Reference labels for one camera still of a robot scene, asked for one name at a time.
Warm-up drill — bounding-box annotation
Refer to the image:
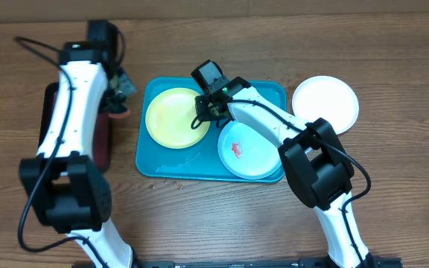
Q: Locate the yellow-green plate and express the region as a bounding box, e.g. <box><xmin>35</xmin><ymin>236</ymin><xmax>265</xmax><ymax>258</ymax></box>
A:
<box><xmin>145</xmin><ymin>88</ymin><xmax>210</xmax><ymax>149</ymax></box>

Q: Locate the teal plastic tray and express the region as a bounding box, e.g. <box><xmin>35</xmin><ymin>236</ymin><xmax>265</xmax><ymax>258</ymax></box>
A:
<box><xmin>135</xmin><ymin>76</ymin><xmax>289</xmax><ymax>184</ymax></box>

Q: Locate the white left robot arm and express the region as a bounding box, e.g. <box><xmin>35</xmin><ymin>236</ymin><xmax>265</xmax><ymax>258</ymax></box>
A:
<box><xmin>19</xmin><ymin>20</ymin><xmax>139</xmax><ymax>267</ymax></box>

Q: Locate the black and pink sponge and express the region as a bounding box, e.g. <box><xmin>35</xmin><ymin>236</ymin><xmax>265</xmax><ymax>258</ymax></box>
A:
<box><xmin>108</xmin><ymin>109</ymin><xmax>131</xmax><ymax>119</ymax></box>

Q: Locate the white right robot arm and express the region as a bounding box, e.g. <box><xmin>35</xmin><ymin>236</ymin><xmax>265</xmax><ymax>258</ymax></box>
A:
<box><xmin>191</xmin><ymin>60</ymin><xmax>375</xmax><ymax>267</ymax></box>

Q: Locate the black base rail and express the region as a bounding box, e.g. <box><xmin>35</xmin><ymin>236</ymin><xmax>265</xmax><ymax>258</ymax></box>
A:
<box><xmin>71</xmin><ymin>256</ymin><xmax>403</xmax><ymax>268</ymax></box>

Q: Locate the white plate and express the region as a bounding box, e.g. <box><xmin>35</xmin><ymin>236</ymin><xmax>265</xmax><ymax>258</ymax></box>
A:
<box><xmin>291</xmin><ymin>75</ymin><xmax>360</xmax><ymax>135</ymax></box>

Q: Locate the light blue plate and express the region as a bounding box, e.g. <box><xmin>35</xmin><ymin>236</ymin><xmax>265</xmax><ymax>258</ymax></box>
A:
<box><xmin>217</xmin><ymin>121</ymin><xmax>285</xmax><ymax>183</ymax></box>

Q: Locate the dark red water tray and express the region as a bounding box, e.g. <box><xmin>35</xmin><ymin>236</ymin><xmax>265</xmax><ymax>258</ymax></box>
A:
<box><xmin>38</xmin><ymin>82</ymin><xmax>112</xmax><ymax>173</ymax></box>

